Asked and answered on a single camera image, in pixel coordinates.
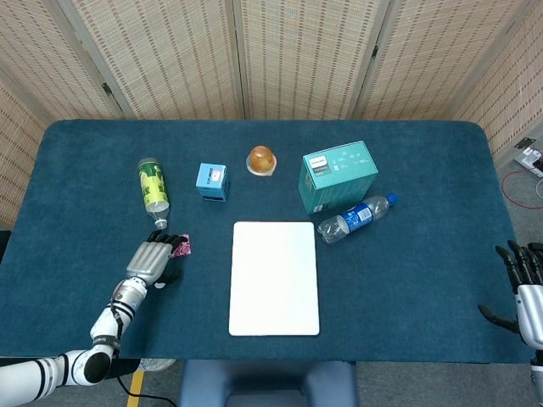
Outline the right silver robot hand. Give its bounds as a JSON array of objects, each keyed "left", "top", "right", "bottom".
[{"left": 478, "top": 240, "right": 543, "bottom": 348}]

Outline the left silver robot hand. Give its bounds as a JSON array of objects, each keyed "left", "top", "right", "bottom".
[{"left": 126, "top": 231, "right": 191, "bottom": 287}]

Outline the pink patterned packet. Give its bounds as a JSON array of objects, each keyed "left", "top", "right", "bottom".
[{"left": 171, "top": 231, "right": 193, "bottom": 259}]

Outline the green label plastic bottle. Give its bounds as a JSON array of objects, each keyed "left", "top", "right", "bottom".
[{"left": 137, "top": 158, "right": 172, "bottom": 231}]

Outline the white board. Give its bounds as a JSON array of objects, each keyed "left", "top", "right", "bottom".
[{"left": 228, "top": 220, "right": 321, "bottom": 337}]

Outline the orange jelly cup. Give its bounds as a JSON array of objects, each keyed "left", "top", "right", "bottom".
[{"left": 245, "top": 145, "right": 278, "bottom": 176}]

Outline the clear plastic bag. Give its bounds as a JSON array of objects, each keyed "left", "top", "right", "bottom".
[{"left": 139, "top": 358, "right": 176, "bottom": 372}]

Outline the small light blue box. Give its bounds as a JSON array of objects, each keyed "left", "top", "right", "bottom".
[{"left": 195, "top": 162, "right": 231, "bottom": 203}]

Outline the dark blue tablecloth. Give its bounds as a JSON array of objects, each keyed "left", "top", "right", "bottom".
[{"left": 0, "top": 119, "right": 527, "bottom": 365}]

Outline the white power strip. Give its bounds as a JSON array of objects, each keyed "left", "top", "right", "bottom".
[{"left": 513, "top": 146, "right": 543, "bottom": 178}]

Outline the blue padded seat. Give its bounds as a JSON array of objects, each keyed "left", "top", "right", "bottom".
[{"left": 177, "top": 360, "right": 360, "bottom": 407}]

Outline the blue label water bottle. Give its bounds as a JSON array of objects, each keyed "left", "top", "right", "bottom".
[{"left": 317, "top": 192, "right": 400, "bottom": 245}]

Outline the teal product box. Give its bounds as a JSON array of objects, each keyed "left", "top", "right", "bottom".
[{"left": 298, "top": 140, "right": 379, "bottom": 215}]

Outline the woven folding screen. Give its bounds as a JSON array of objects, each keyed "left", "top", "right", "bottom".
[{"left": 0, "top": 0, "right": 543, "bottom": 226}]

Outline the red cable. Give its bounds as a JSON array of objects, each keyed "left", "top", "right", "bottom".
[{"left": 501, "top": 169, "right": 543, "bottom": 209}]

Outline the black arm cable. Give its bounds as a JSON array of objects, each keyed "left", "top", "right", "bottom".
[{"left": 110, "top": 309, "right": 177, "bottom": 407}]

